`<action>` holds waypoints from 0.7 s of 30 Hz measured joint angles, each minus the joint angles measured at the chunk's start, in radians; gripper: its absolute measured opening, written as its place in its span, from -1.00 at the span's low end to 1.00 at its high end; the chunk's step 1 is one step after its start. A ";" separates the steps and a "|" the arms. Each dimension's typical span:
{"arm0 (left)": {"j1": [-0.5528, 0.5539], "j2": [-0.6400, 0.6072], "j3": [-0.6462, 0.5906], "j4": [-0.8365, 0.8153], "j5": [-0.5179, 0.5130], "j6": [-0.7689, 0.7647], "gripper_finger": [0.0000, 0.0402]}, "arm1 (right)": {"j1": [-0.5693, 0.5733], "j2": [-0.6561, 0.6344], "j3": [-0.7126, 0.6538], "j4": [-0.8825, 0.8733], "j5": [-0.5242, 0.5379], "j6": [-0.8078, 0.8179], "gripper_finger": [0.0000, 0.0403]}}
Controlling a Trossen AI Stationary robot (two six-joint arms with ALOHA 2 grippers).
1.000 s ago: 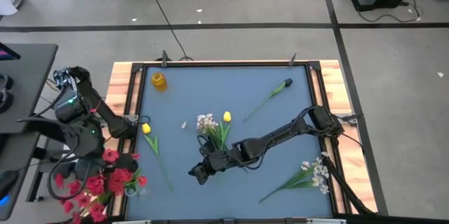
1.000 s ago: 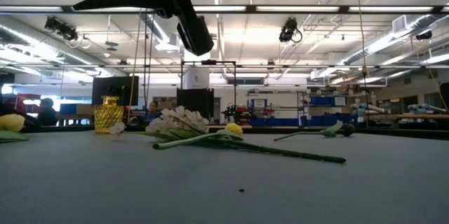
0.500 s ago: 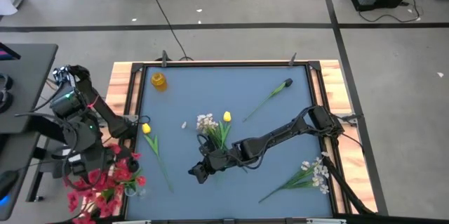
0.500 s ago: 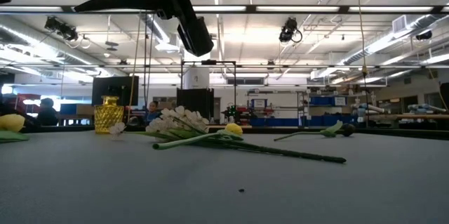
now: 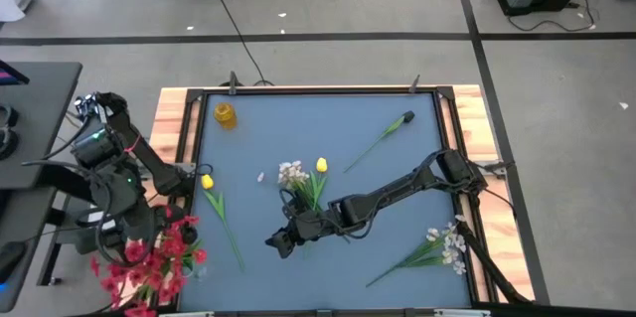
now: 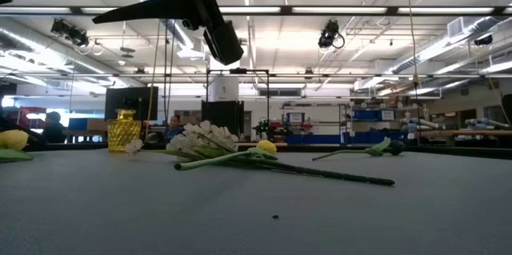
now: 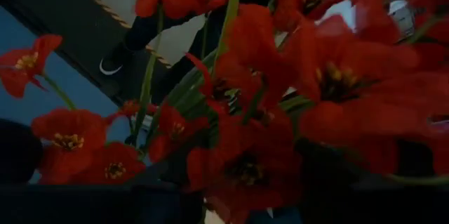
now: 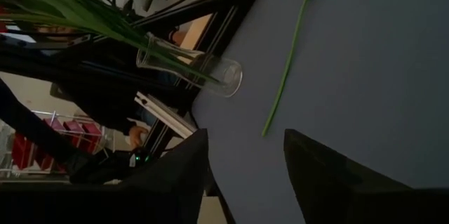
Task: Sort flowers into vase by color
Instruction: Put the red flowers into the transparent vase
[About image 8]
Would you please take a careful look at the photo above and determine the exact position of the clear glass vase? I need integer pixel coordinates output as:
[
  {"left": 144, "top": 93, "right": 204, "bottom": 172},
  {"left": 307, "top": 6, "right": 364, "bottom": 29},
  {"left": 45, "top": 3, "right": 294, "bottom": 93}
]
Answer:
[{"left": 135, "top": 32, "right": 243, "bottom": 98}]

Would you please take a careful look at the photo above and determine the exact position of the silver aluminium bracket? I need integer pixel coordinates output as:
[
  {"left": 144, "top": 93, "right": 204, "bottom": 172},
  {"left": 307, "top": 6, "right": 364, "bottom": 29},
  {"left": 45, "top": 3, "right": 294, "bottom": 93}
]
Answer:
[{"left": 134, "top": 91, "right": 196, "bottom": 140}]

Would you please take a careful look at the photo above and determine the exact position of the person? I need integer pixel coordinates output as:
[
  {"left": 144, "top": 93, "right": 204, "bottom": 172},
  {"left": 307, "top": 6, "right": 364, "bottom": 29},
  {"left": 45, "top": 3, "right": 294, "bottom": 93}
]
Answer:
[{"left": 0, "top": 36, "right": 197, "bottom": 137}]

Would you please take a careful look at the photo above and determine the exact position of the black desk beam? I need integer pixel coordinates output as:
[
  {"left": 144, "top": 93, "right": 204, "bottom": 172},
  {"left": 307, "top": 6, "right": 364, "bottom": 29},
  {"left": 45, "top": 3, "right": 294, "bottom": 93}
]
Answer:
[{"left": 0, "top": 79, "right": 88, "bottom": 183}]

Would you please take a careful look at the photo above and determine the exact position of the pile of green flower stems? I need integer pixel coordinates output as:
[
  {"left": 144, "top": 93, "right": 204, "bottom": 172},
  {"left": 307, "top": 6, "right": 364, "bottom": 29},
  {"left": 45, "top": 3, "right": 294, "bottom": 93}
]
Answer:
[{"left": 0, "top": 0, "right": 220, "bottom": 84}]

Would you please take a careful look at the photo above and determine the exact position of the black mouse with green light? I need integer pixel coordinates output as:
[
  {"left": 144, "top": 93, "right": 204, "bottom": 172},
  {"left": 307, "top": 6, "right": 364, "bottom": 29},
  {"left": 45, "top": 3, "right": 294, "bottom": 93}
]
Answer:
[{"left": 68, "top": 146, "right": 159, "bottom": 185}]

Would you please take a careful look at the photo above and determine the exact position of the red storage bin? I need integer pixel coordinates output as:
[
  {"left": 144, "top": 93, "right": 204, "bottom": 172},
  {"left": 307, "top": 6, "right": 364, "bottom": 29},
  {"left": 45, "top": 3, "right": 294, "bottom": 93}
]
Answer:
[
  {"left": 82, "top": 122, "right": 103, "bottom": 153},
  {"left": 12, "top": 132, "right": 36, "bottom": 171},
  {"left": 62, "top": 120, "right": 85, "bottom": 144}
]

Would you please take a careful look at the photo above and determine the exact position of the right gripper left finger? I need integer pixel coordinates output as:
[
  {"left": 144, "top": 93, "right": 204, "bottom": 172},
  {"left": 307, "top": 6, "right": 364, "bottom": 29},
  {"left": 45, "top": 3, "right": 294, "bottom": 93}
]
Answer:
[{"left": 0, "top": 128, "right": 211, "bottom": 224}]

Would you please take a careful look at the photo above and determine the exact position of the person's hand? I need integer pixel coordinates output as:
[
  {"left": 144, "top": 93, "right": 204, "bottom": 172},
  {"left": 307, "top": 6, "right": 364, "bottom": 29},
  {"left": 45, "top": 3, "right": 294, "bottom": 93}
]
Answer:
[
  {"left": 128, "top": 125, "right": 150, "bottom": 150},
  {"left": 168, "top": 29, "right": 189, "bottom": 46}
]

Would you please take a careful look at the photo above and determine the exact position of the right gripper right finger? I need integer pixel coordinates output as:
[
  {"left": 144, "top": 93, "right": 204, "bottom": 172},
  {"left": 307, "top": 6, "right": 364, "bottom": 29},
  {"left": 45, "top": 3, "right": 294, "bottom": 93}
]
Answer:
[{"left": 283, "top": 128, "right": 449, "bottom": 224}]

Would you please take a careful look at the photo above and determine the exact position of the wooden table board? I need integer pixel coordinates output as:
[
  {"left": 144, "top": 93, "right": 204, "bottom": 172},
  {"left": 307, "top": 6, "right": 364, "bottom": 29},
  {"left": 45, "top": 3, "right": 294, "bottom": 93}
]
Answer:
[{"left": 180, "top": 0, "right": 236, "bottom": 51}]

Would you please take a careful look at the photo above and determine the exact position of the wire shelf rack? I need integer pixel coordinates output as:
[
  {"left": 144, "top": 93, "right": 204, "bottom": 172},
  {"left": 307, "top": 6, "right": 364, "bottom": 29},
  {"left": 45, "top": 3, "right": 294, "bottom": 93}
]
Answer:
[{"left": 0, "top": 110, "right": 116, "bottom": 179}]

